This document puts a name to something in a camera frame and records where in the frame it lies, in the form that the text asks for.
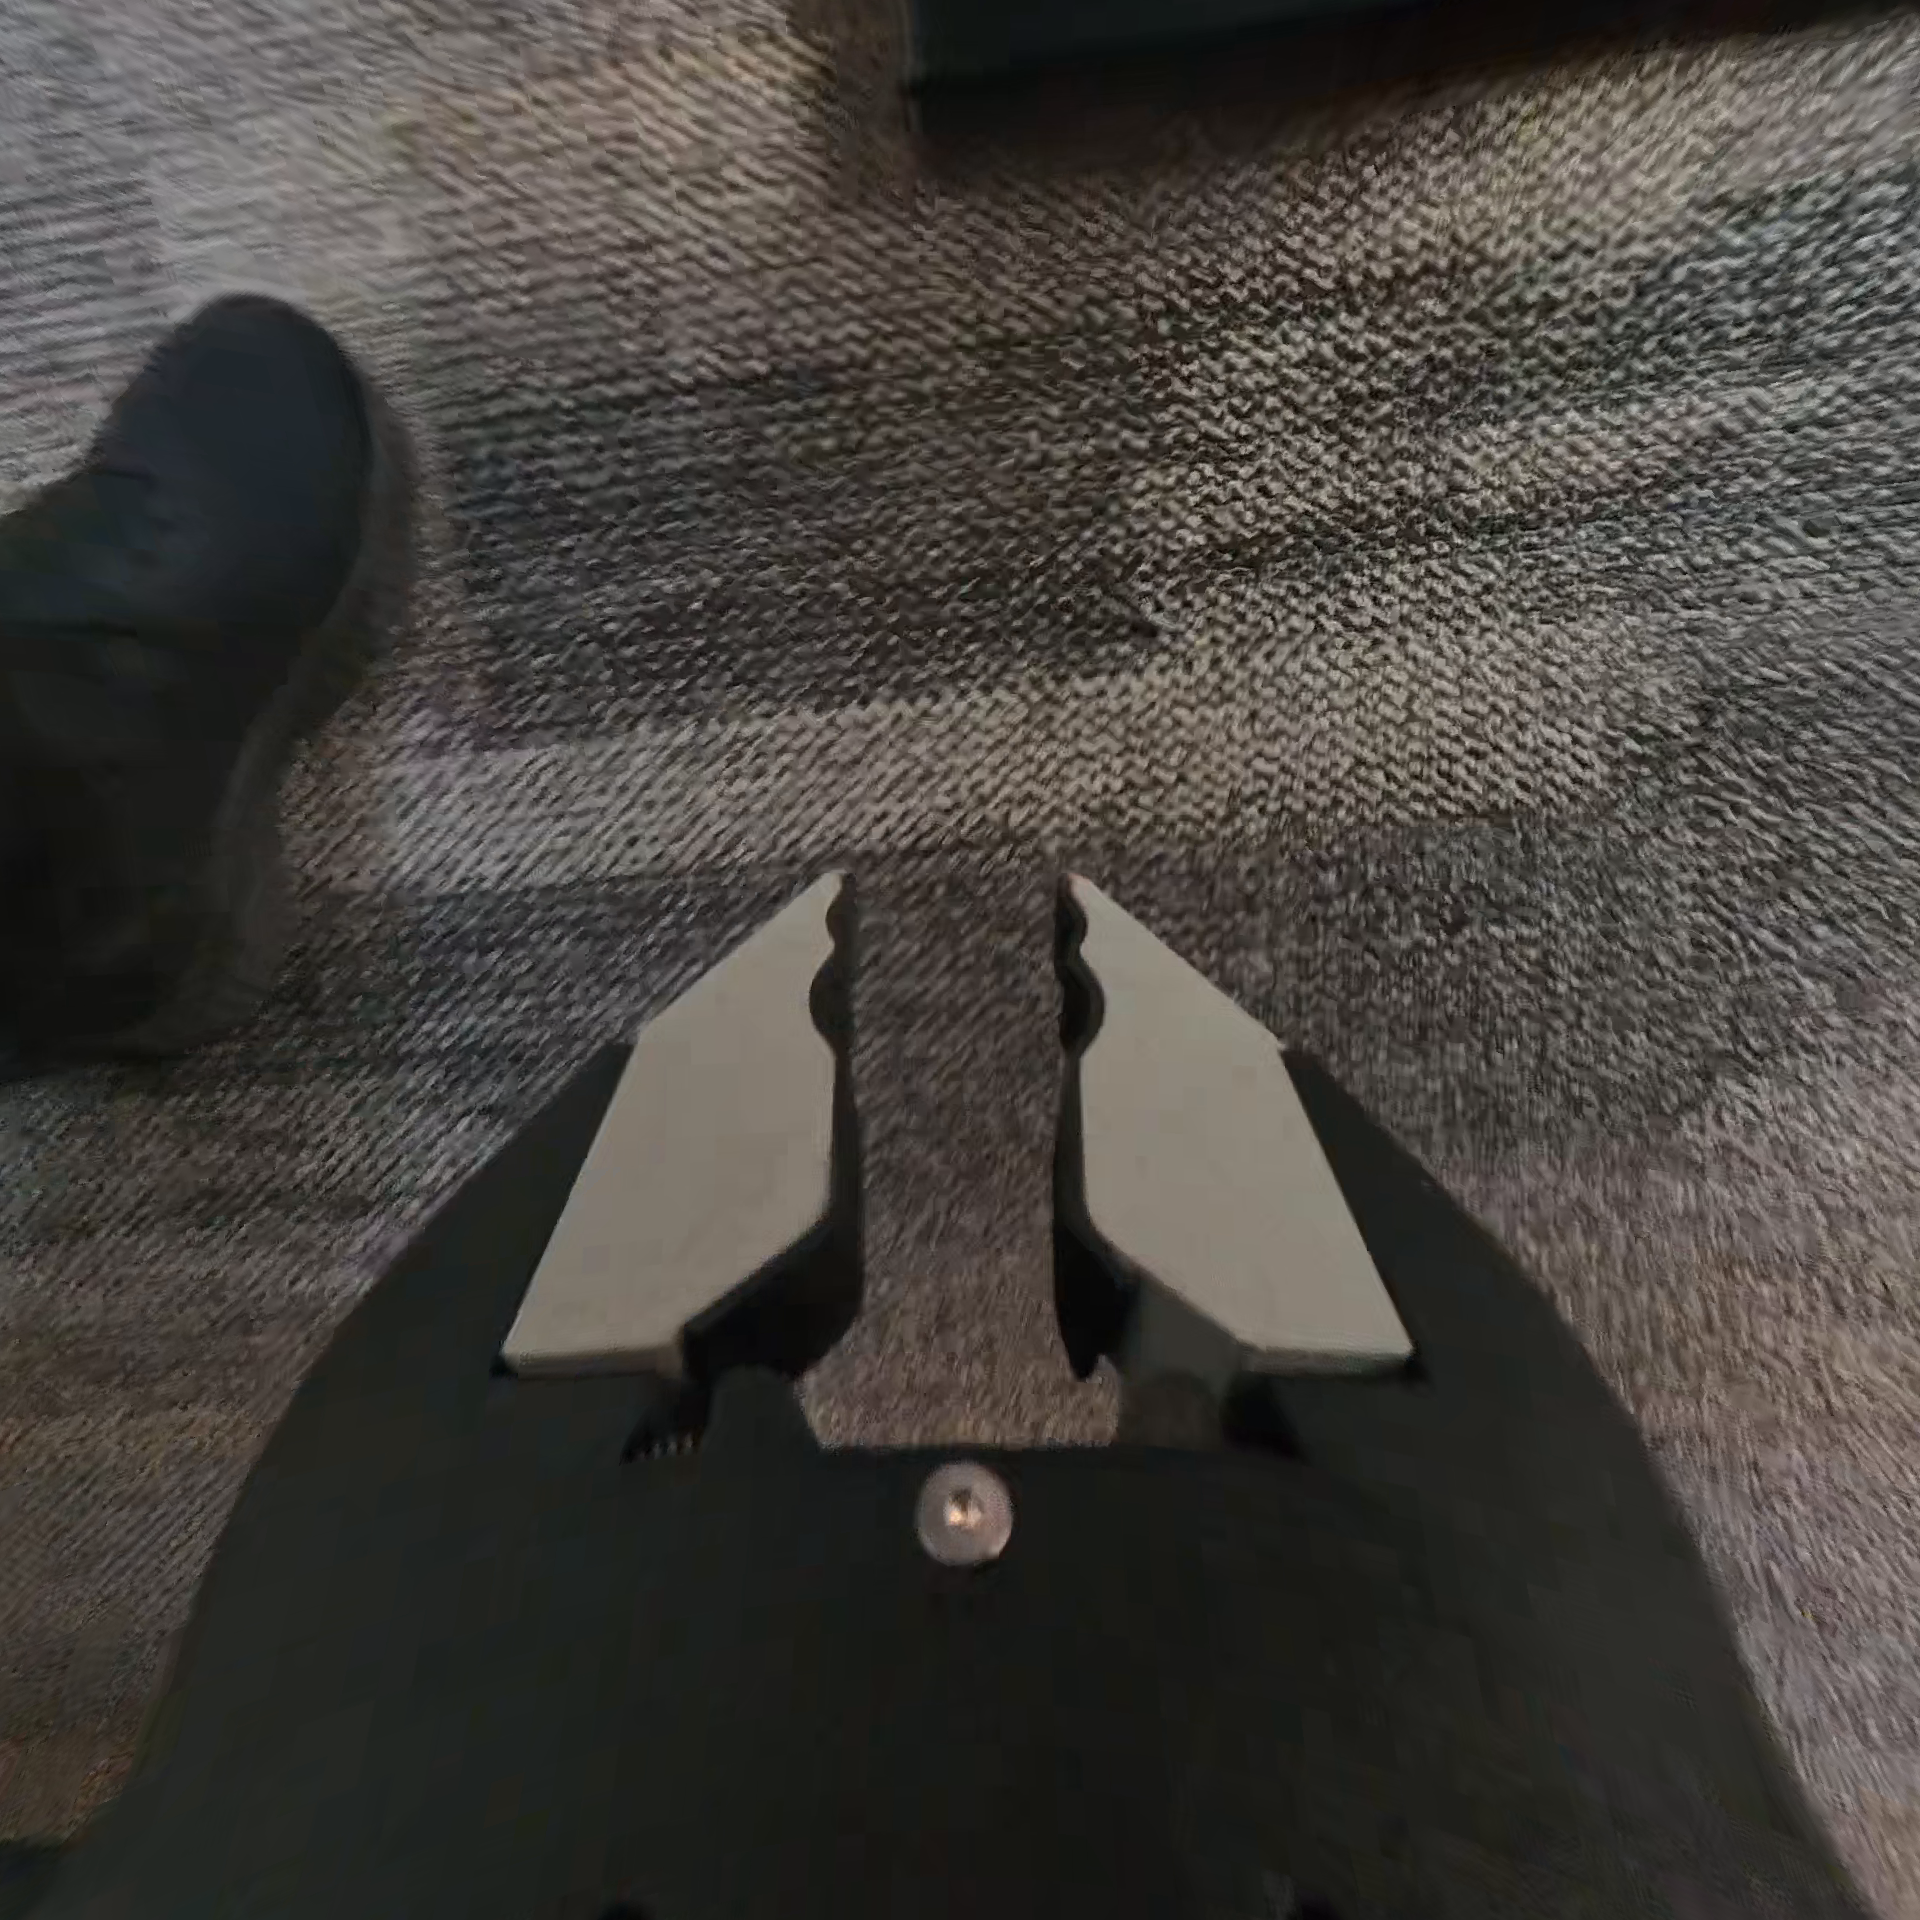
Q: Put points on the dark furniture base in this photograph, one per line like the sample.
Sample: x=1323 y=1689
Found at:
x=1353 y=51

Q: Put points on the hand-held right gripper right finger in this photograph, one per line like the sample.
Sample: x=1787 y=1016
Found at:
x=1198 y=1153

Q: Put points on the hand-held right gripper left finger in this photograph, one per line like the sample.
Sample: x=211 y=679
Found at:
x=708 y=1140

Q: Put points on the person's black shoe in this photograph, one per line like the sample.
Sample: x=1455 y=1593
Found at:
x=165 y=660

